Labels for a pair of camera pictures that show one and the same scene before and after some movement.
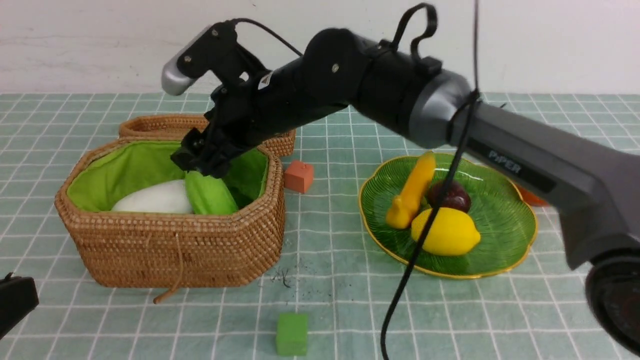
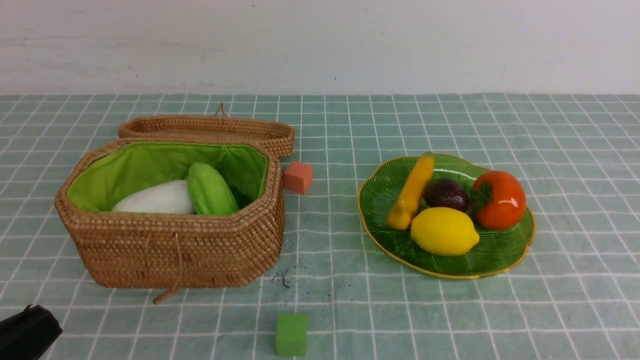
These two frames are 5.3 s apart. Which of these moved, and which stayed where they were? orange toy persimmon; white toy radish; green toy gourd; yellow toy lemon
Moved: orange toy persimmon
Stayed: yellow toy lemon; green toy gourd; white toy radish
